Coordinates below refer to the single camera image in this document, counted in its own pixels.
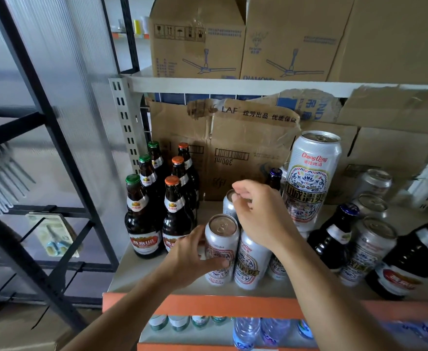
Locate person's left hand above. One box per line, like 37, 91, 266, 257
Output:
164, 224, 231, 288

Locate person's right hand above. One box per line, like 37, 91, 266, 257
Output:
232, 180, 303, 253

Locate person's right forearm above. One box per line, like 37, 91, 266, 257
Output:
272, 235, 403, 351

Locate person's left forearm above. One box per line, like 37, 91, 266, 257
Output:
61, 266, 185, 351

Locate orange shelf edge strip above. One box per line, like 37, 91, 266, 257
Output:
102, 292, 428, 323

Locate blue cap dark beer bottle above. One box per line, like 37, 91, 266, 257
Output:
365, 211, 428, 301
267, 167, 284, 194
306, 202, 361, 272

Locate orange cap brown beer bottle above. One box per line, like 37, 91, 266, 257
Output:
178, 142, 201, 209
171, 156, 197, 220
162, 175, 193, 253

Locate torn flattened cardboard sheet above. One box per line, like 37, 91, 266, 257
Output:
147, 98, 302, 202

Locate clear blue water bottle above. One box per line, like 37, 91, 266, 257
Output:
260, 318, 292, 346
232, 317, 261, 351
296, 319, 316, 341

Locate large silver patterned beer can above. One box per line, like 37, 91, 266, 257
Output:
282, 130, 343, 233

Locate green cap brown beer bottle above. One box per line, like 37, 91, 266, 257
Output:
147, 140, 167, 179
139, 154, 163, 212
124, 174, 164, 259

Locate grey metal shelf rack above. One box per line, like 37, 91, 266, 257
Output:
106, 71, 428, 302

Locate cardboard box with blue print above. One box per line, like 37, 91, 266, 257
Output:
275, 88, 343, 123

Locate plain flattened cardboard sheet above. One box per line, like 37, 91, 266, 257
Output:
298, 85, 428, 209

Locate cardboard box with fan print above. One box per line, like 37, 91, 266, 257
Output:
240, 0, 356, 82
149, 0, 246, 79

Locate black metal display rack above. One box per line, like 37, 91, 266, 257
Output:
0, 0, 142, 335

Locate bunch of white metal hooks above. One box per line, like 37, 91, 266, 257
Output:
0, 140, 36, 217

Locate plain cardboard box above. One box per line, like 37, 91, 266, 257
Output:
327, 0, 428, 85

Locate packaged blue handled scissors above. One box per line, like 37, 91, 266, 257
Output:
25, 211, 80, 259

